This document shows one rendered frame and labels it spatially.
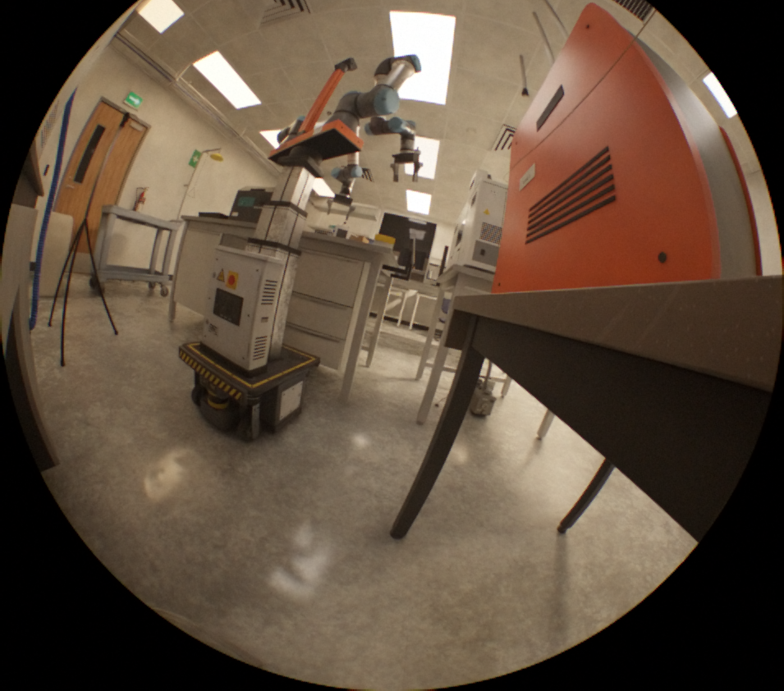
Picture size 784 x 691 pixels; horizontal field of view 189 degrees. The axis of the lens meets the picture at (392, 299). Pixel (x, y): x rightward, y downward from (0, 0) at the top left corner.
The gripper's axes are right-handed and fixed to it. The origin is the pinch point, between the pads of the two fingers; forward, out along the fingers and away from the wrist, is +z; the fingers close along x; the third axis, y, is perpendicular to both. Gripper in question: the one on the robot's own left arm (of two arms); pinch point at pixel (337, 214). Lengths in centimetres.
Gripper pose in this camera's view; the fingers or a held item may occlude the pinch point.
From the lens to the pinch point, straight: 165.8
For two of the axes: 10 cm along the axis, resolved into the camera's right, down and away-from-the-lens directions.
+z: -2.4, 9.7, 0.2
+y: -3.5, -1.1, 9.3
